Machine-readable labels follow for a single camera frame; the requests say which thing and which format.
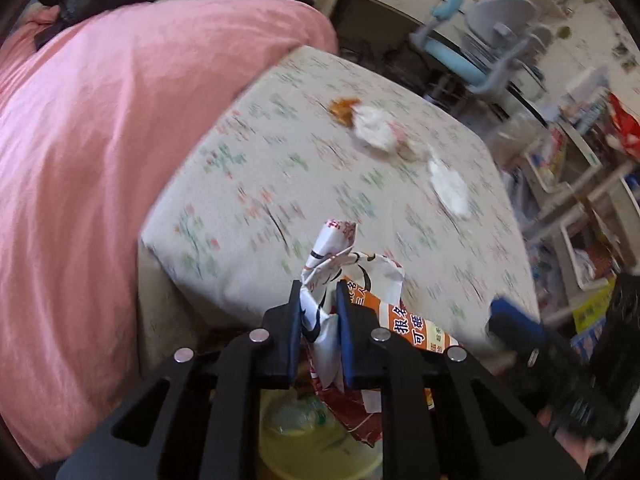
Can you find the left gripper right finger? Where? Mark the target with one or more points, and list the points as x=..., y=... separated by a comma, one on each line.
x=444, y=416

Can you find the person's right hand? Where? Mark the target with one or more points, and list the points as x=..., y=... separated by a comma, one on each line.
x=581, y=449

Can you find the white bookshelf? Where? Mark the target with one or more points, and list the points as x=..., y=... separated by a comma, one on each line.
x=584, y=177

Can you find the small orange peel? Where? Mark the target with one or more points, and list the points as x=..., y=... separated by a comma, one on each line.
x=342, y=110

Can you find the blue grey desk chair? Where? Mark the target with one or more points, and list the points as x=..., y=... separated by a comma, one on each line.
x=501, y=37

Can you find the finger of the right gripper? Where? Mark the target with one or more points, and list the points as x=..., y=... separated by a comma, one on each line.
x=513, y=327

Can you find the printed snack wrapper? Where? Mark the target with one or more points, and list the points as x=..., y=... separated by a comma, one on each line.
x=344, y=294

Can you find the pink duvet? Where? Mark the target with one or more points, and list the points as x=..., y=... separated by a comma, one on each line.
x=93, y=125

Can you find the yellow trash bin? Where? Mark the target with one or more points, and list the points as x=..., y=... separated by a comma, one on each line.
x=301, y=439

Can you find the crumpled white printed tissue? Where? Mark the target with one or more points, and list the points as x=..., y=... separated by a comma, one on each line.
x=384, y=133

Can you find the floral bed sheet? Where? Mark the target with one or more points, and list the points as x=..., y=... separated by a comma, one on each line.
x=235, y=226

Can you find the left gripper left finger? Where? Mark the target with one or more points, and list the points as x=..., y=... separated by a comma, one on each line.
x=197, y=415

